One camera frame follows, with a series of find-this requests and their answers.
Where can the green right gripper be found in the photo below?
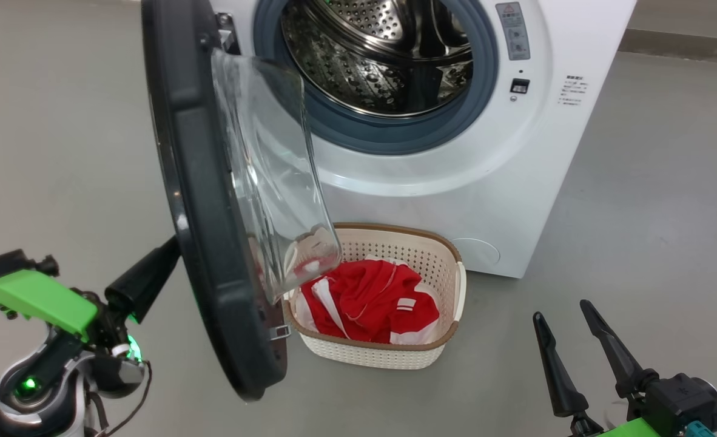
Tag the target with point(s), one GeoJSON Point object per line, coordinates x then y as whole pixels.
{"type": "Point", "coordinates": [631, 430]}

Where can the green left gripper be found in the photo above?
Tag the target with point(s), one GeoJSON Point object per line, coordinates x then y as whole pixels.
{"type": "Point", "coordinates": [43, 297]}

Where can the black glass washing machine door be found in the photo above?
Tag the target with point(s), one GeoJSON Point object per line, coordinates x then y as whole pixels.
{"type": "Point", "coordinates": [207, 212]}

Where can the red white garment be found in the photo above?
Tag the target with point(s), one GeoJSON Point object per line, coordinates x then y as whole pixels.
{"type": "Point", "coordinates": [370, 303]}

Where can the cream laundry basket brown rim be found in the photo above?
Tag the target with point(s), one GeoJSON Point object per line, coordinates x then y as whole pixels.
{"type": "Point", "coordinates": [383, 355]}

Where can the white washing machine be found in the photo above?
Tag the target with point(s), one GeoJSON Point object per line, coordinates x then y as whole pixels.
{"type": "Point", "coordinates": [516, 170]}

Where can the grey warning sticker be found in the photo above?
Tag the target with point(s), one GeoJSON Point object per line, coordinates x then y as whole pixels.
{"type": "Point", "coordinates": [513, 30]}

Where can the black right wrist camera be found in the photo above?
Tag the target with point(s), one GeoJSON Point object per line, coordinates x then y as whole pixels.
{"type": "Point", "coordinates": [683, 397]}

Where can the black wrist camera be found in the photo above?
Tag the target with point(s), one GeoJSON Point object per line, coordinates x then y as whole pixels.
{"type": "Point", "coordinates": [13, 262]}
{"type": "Point", "coordinates": [683, 397]}

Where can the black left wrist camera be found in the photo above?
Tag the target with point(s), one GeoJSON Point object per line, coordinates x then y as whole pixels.
{"type": "Point", "coordinates": [13, 262]}

